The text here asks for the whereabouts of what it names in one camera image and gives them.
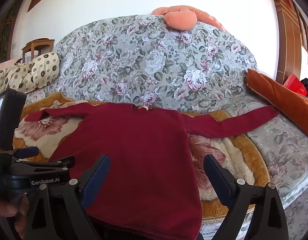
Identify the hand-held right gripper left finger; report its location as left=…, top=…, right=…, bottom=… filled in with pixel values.
left=26, top=154, right=111, bottom=240

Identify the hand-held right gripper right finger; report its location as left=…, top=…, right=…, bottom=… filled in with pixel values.
left=203, top=154, right=289, bottom=240

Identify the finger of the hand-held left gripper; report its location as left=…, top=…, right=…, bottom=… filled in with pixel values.
left=14, top=147, right=40, bottom=159
left=16, top=155, right=76, bottom=173

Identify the dark red sweater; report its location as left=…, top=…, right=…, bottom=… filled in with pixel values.
left=25, top=102, right=280, bottom=240

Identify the person's left hand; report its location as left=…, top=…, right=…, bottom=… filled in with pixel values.
left=0, top=194, right=30, bottom=240

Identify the cream pillow with round print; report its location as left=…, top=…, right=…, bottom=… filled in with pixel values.
left=0, top=62, right=37, bottom=93
left=31, top=52, right=60, bottom=89

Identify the pink pillow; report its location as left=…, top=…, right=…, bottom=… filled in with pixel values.
left=0, top=59, right=21, bottom=76

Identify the floral bed sheet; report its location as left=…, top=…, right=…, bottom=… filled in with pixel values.
left=24, top=87, right=308, bottom=240

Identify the wooden chair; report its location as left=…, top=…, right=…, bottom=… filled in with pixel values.
left=21, top=38, right=55, bottom=63

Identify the dark green patterned screen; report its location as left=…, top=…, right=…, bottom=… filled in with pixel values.
left=0, top=0, right=22, bottom=67

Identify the rust orange velvet cushion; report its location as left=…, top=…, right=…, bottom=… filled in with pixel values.
left=246, top=68, right=308, bottom=141

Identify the red bag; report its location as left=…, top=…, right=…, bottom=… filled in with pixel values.
left=283, top=73, right=308, bottom=97

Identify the salmon orange pillow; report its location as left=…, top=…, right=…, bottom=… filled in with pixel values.
left=151, top=5, right=225, bottom=31

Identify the wooden door frame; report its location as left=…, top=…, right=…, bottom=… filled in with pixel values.
left=252, top=0, right=308, bottom=87

